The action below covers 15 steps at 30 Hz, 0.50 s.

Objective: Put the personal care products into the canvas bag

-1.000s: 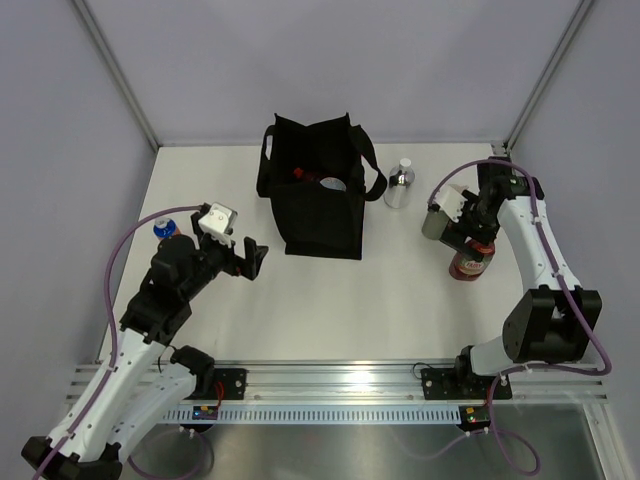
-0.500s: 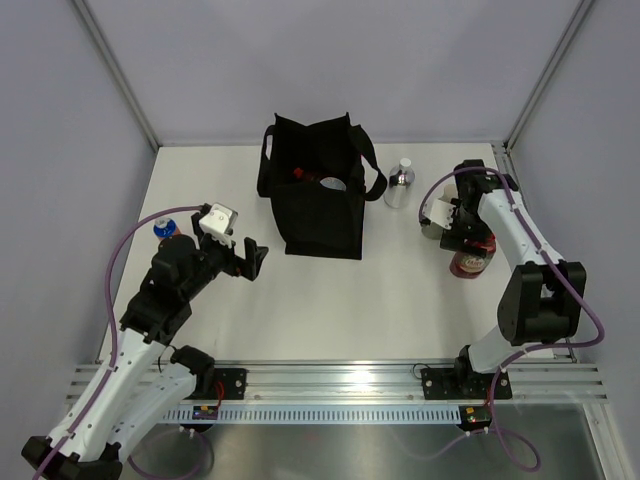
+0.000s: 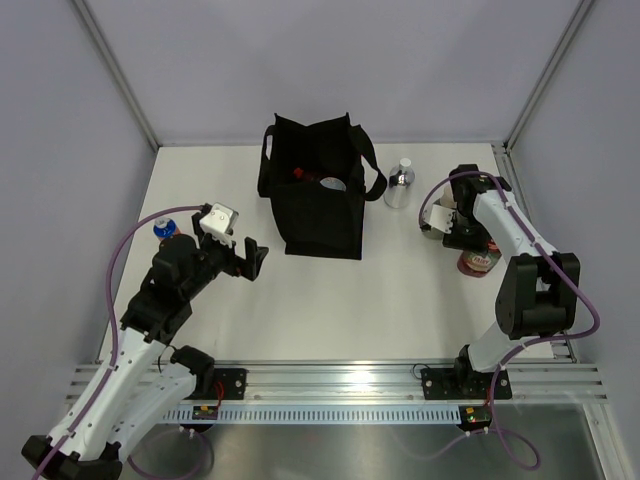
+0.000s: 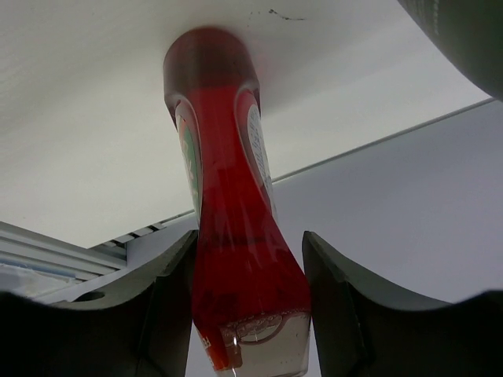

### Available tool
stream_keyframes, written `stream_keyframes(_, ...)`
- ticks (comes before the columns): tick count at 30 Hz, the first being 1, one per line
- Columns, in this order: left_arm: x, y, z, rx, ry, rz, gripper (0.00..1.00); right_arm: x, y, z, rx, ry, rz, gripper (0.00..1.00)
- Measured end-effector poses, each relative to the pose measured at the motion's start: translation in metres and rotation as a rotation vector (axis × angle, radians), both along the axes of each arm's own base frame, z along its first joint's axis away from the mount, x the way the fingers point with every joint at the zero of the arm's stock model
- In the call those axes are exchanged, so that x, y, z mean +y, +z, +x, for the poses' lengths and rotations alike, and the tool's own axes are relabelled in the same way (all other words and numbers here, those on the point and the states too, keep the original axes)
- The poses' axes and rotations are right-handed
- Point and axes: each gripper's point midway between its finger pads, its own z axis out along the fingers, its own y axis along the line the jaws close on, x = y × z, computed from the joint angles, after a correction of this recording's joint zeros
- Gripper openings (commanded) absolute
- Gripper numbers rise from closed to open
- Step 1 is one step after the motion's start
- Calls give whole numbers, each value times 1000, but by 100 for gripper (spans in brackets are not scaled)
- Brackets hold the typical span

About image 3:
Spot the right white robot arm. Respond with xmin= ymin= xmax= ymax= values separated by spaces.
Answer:
xmin=443 ymin=164 xmax=580 ymax=399

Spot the black canvas tote bag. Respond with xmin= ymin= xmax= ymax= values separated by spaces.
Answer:
xmin=257 ymin=115 xmax=387 ymax=260

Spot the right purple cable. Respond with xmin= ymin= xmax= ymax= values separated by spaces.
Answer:
xmin=417 ymin=172 xmax=601 ymax=401

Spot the left aluminium frame post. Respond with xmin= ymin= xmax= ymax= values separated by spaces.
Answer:
xmin=69 ymin=0 xmax=161 ymax=153

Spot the grey-green pump bottle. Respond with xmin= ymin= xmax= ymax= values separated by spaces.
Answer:
xmin=421 ymin=185 xmax=456 ymax=240

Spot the orange bottle blue cap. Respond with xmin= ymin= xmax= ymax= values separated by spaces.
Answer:
xmin=153 ymin=217 xmax=181 ymax=242

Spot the right aluminium frame post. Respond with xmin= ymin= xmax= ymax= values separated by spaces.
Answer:
xmin=503 ymin=0 xmax=598 ymax=154

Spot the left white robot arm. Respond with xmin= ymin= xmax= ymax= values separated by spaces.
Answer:
xmin=21 ymin=234 xmax=269 ymax=479

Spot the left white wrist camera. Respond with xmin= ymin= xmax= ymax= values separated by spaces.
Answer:
xmin=198 ymin=203 xmax=239 ymax=248

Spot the silver metal bottle white cap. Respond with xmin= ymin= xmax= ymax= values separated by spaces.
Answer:
xmin=384 ymin=158 xmax=416 ymax=209

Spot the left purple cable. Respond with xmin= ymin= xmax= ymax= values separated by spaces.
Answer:
xmin=29 ymin=203 xmax=209 ymax=479

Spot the aluminium mounting rail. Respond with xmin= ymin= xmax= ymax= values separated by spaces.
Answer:
xmin=216 ymin=362 xmax=608 ymax=404

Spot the purple cable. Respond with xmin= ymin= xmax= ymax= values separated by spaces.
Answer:
xmin=417 ymin=172 xmax=601 ymax=401
xmin=29 ymin=203 xmax=209 ymax=479

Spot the white slotted cable duct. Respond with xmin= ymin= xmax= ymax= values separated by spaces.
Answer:
xmin=159 ymin=404 xmax=461 ymax=425

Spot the dark red Fairy bottle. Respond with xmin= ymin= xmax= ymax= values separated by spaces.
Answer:
xmin=457 ymin=240 xmax=502 ymax=278

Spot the aluminium frame post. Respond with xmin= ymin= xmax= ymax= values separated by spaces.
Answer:
xmin=69 ymin=0 xmax=161 ymax=153
xmin=503 ymin=0 xmax=598 ymax=154

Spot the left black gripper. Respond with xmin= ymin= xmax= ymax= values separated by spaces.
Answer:
xmin=182 ymin=215 xmax=267 ymax=301

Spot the cream lotion bottle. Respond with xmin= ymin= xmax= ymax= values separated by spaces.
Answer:
xmin=320 ymin=177 xmax=346 ymax=192

